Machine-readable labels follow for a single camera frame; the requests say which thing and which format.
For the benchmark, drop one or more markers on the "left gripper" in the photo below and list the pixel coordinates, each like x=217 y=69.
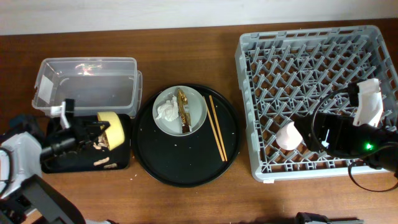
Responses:
x=83 y=126

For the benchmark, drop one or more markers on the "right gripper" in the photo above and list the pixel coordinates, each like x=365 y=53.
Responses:
x=338 y=126

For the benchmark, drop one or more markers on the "yellow bowl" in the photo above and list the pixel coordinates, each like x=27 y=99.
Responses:
x=113 y=136

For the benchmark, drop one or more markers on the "pink cup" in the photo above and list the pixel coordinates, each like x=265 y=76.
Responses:
x=288 y=137

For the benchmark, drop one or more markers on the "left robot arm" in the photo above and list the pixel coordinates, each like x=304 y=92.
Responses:
x=24 y=148

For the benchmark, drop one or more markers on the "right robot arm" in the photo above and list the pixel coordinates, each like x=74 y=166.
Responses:
x=381 y=148

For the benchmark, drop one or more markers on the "grey dishwasher rack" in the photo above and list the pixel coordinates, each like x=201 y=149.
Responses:
x=283 y=75

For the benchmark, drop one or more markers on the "food scraps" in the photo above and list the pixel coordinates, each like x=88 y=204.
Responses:
x=101 y=161

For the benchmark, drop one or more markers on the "black rectangular tray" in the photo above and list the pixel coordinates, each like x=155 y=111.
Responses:
x=83 y=159

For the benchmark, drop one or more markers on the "clear plastic storage bin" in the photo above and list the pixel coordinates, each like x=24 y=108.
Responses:
x=95 y=83

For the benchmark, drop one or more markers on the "crumpled white tissue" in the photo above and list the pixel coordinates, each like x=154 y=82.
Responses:
x=169 y=110

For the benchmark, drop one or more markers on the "grey round plate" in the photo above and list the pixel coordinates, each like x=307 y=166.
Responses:
x=196 y=107

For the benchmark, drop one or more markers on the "gold brown snack wrapper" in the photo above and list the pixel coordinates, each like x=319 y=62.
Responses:
x=184 y=111

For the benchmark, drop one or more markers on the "round black serving tray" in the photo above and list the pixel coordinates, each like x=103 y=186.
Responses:
x=186 y=161

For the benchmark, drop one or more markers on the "left wooden chopstick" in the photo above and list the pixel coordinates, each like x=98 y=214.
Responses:
x=214 y=132

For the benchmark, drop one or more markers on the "wooden chopstick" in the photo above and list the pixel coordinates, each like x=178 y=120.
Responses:
x=217 y=127
x=214 y=132

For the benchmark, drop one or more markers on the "right wooden chopstick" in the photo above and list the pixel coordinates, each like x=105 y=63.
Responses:
x=217 y=127

